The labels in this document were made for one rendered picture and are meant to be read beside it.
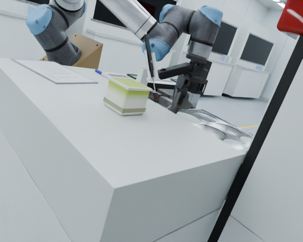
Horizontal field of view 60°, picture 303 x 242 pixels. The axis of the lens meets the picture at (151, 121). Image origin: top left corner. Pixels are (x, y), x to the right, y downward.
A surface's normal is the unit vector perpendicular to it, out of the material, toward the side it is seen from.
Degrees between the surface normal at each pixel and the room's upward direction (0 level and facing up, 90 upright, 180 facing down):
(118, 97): 90
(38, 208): 90
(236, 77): 90
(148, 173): 0
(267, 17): 90
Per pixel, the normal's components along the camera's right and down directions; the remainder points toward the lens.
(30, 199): -0.72, 0.04
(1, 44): 0.65, 0.42
